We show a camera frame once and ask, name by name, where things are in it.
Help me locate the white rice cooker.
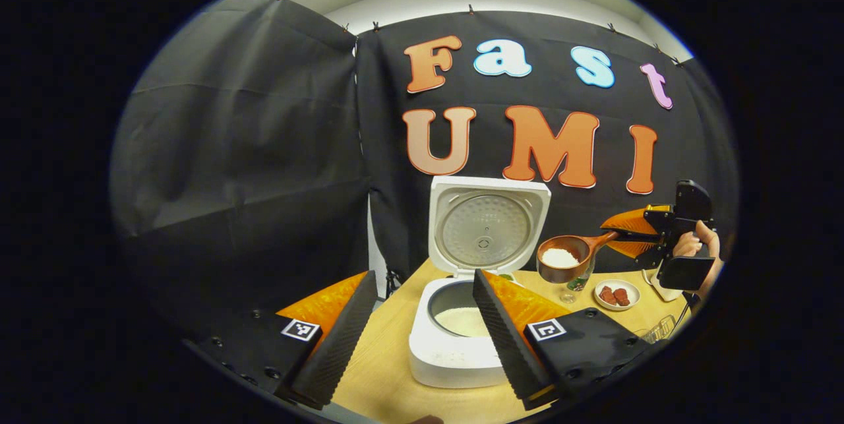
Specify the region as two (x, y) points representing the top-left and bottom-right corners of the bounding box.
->
(407, 175), (553, 390)

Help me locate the scooped white rice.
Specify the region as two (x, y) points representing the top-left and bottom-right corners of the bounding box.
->
(542, 247), (581, 269)

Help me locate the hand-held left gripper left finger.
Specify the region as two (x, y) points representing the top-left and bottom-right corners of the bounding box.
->
(181, 270), (380, 411)

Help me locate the brown wooden spoon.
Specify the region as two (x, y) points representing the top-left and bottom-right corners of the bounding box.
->
(536, 231), (620, 284)

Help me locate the black backdrop cloth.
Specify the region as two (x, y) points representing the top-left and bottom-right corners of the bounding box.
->
(109, 0), (739, 346)

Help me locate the white round plate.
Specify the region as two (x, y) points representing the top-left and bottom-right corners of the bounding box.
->
(594, 279), (642, 311)

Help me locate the clear water bottle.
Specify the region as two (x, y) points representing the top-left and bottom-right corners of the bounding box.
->
(559, 259), (597, 304)

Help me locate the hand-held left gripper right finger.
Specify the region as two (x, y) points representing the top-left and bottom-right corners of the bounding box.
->
(472, 269), (670, 411)

